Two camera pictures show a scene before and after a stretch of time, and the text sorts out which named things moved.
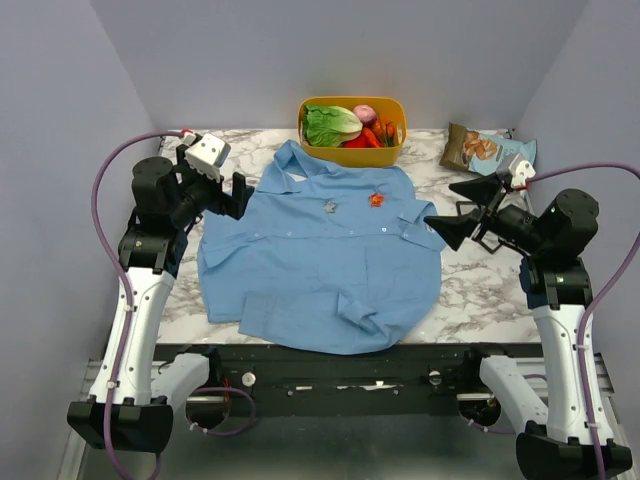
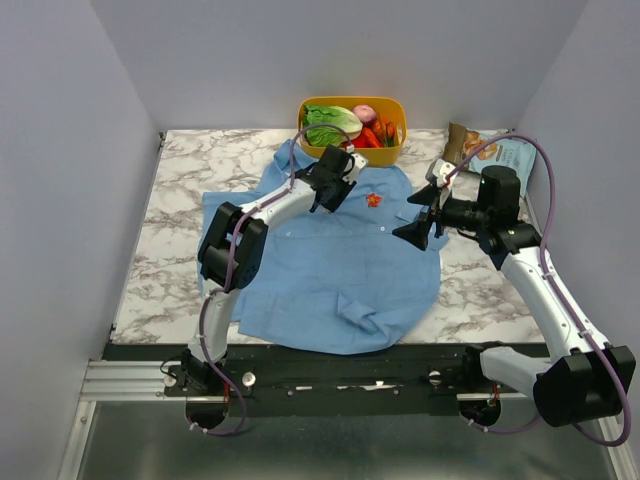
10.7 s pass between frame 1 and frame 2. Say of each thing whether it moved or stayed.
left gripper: moved
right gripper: moved
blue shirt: stayed
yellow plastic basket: stayed
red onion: stayed
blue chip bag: stayed
